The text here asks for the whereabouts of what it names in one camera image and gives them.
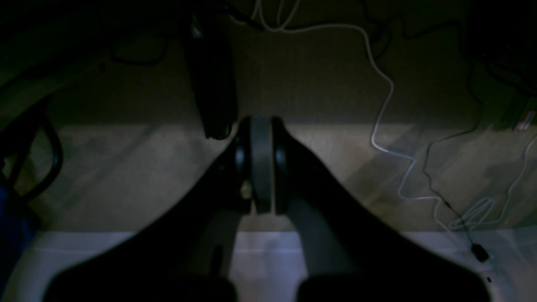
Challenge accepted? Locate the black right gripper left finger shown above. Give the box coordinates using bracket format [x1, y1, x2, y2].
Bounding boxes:
[44, 117, 253, 302]

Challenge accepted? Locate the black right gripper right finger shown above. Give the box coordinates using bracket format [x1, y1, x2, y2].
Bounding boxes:
[271, 117, 491, 302]

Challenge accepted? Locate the white cable on floor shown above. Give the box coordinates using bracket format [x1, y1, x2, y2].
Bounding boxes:
[229, 0, 537, 235]

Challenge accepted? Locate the black cable on floor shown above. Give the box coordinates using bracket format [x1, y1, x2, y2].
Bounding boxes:
[361, 0, 491, 263]

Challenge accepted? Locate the black table leg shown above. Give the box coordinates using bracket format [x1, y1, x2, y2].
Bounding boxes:
[182, 8, 238, 140]

